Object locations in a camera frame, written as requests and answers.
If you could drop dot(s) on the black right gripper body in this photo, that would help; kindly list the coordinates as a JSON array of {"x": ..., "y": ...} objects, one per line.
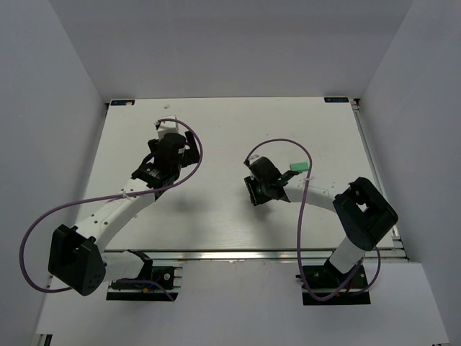
[{"x": 253, "y": 191}]

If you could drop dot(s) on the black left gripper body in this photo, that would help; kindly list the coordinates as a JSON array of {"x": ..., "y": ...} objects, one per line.
[{"x": 191, "y": 148}]

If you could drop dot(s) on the green rectangular block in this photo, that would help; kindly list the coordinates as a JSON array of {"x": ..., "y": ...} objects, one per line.
[{"x": 299, "y": 167}]

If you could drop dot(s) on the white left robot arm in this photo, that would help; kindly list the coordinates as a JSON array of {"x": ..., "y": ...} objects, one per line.
[{"x": 77, "y": 255}]

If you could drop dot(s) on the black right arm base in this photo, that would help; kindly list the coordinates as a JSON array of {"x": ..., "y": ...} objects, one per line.
[{"x": 322, "y": 282}]

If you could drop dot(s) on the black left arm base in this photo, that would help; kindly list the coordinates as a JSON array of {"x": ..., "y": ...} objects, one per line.
[{"x": 161, "y": 283}]

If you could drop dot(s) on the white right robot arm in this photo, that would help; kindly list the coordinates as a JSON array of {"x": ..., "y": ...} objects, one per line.
[{"x": 364, "y": 214}]

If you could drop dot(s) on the blue table corner label left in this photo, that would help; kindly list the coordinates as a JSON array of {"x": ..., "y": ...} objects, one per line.
[{"x": 129, "y": 102}]

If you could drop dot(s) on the blue table corner label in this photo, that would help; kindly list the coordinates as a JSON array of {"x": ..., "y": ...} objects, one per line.
[
  {"x": 336, "y": 99},
  {"x": 129, "y": 102}
]

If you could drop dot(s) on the blue table corner label right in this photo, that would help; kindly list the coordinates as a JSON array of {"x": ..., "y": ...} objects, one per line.
[{"x": 336, "y": 99}]

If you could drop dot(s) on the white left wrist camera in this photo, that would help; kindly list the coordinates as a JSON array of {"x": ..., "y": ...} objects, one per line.
[{"x": 166, "y": 125}]

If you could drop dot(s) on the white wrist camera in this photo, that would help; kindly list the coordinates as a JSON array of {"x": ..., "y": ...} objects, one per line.
[
  {"x": 166, "y": 125},
  {"x": 254, "y": 158}
]

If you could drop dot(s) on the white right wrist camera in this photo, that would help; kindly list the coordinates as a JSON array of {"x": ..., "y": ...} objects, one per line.
[{"x": 254, "y": 158}]

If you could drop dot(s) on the aluminium table edge rail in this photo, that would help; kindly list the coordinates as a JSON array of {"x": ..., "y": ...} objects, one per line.
[{"x": 387, "y": 255}]

